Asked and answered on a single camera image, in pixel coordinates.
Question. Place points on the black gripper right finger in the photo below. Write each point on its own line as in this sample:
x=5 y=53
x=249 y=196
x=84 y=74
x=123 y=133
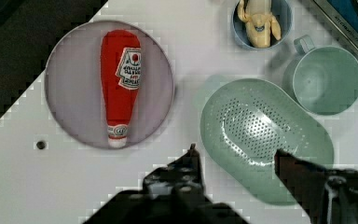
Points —
x=328 y=196

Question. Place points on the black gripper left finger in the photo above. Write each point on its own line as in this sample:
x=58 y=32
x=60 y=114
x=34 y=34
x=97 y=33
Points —
x=184 y=172

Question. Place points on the green plastic strainer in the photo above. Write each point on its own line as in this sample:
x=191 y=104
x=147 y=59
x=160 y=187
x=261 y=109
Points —
x=244 y=122

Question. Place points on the green plastic mug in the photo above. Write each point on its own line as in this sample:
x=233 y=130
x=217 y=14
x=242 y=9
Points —
x=322 y=80

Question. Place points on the red plush ketchup bottle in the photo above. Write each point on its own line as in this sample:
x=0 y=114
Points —
x=121 y=60

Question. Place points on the grey round plate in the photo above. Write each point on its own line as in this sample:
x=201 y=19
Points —
x=74 y=89

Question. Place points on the silver toaster oven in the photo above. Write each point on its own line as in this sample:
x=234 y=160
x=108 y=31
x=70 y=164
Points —
x=342 y=17

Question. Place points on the beige plush toy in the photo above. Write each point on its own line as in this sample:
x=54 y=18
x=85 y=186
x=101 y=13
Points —
x=260 y=23

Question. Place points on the blue plastic cup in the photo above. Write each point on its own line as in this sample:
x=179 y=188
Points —
x=280 y=9

